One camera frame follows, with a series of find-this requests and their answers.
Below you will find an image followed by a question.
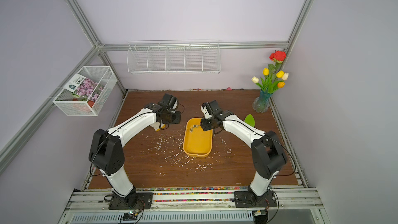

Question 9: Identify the purple flower seed packet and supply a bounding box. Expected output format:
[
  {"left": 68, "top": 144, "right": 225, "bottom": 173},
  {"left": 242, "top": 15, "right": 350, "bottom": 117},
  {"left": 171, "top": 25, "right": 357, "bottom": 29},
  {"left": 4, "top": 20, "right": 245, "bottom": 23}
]
[{"left": 63, "top": 74, "right": 104, "bottom": 103}]

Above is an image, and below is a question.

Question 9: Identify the white wire basket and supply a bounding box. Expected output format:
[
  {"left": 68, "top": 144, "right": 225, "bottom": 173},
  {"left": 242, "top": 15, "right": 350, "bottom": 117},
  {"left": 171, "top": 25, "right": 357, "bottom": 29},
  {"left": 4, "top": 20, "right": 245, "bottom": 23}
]
[{"left": 53, "top": 66, "right": 117, "bottom": 117}]

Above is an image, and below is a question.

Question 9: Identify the white cotton work glove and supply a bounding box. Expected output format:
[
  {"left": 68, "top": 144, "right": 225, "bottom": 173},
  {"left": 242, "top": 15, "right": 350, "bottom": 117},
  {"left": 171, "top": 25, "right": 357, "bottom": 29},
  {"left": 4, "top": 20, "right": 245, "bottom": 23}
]
[{"left": 150, "top": 122, "right": 166, "bottom": 131}]

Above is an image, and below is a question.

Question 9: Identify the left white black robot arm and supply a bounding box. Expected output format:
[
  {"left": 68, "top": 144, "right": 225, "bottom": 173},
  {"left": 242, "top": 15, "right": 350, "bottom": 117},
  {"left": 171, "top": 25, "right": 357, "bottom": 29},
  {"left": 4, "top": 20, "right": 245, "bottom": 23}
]
[{"left": 89, "top": 99, "right": 181, "bottom": 199}]

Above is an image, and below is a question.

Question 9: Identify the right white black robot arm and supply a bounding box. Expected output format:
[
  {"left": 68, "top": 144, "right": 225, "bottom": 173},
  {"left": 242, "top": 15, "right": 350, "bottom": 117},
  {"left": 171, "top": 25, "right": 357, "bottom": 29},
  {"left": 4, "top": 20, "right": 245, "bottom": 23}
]
[{"left": 200, "top": 108, "right": 288, "bottom": 197}]

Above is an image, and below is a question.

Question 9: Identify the aluminium front rail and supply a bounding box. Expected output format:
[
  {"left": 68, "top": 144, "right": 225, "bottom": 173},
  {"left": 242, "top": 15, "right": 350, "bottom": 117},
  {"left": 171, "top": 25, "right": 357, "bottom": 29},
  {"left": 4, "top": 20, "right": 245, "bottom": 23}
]
[{"left": 59, "top": 187, "right": 330, "bottom": 224}]

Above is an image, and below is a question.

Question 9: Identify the white wire wall shelf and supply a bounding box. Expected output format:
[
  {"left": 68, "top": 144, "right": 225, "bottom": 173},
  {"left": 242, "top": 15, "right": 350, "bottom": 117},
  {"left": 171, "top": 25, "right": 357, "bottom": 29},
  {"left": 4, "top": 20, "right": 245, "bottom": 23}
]
[{"left": 126, "top": 39, "right": 221, "bottom": 74}]

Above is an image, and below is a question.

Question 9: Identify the yellow plastic storage box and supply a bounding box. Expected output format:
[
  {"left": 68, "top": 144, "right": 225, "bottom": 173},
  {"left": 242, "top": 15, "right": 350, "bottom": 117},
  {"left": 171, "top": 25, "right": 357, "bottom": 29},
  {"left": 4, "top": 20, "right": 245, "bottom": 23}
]
[{"left": 183, "top": 118, "right": 213, "bottom": 158}]

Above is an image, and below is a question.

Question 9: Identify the glass vase with flowers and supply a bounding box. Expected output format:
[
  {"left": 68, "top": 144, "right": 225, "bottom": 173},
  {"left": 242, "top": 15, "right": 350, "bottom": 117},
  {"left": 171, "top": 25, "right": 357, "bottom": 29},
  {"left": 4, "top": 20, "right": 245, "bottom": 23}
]
[{"left": 252, "top": 50, "right": 289, "bottom": 113}]

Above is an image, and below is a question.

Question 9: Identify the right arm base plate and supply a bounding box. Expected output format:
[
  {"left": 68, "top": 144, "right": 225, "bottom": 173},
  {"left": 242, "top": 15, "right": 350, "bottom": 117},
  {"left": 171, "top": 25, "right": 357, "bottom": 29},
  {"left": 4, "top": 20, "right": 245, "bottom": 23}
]
[{"left": 232, "top": 190, "right": 278, "bottom": 208}]

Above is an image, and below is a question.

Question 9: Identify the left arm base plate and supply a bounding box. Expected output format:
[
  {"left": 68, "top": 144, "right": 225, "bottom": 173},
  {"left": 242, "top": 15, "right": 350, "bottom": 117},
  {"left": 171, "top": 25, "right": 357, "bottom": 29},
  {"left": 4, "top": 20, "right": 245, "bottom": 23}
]
[{"left": 108, "top": 192, "right": 153, "bottom": 210}]

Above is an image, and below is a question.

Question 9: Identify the green yellow toy trowel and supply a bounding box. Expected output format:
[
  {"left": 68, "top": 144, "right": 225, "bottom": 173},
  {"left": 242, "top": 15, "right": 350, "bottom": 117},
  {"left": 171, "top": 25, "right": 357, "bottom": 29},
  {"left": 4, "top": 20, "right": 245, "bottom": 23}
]
[{"left": 244, "top": 114, "right": 256, "bottom": 127}]

